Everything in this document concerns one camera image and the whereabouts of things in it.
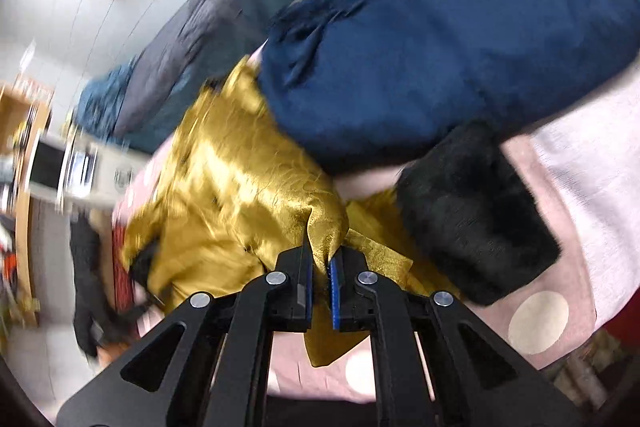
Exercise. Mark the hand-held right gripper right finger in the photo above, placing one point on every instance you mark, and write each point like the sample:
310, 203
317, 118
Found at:
334, 294

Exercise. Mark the pink polka dot blanket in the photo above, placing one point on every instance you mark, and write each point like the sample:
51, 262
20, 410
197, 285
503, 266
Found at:
555, 267

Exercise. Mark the teal blue blanket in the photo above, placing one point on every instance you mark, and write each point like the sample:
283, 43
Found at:
100, 102

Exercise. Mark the navy blue garment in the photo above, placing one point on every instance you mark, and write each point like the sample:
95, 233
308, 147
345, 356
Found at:
425, 57

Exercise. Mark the black hanging cloth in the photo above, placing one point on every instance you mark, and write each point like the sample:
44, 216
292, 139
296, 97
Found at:
87, 252

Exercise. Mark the white safe box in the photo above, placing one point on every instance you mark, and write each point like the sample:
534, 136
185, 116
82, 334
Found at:
107, 179

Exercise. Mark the red patterned cloth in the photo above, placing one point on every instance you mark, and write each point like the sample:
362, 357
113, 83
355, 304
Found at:
119, 257

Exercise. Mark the white framed monitor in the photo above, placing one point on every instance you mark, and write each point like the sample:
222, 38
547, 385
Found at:
47, 167

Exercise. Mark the pale pink towel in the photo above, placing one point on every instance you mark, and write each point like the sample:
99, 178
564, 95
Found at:
600, 187

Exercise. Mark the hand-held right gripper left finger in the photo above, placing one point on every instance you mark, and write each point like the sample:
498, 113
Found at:
306, 292

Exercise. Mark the black furry cloth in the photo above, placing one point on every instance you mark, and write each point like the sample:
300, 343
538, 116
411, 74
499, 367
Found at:
475, 217

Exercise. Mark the wooden shelf unit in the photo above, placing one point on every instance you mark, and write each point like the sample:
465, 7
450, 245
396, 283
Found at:
22, 217

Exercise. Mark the gold satin garment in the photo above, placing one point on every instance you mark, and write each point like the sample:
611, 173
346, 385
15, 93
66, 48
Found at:
225, 187

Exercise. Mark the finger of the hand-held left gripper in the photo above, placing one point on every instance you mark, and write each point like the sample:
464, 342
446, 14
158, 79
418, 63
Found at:
144, 268

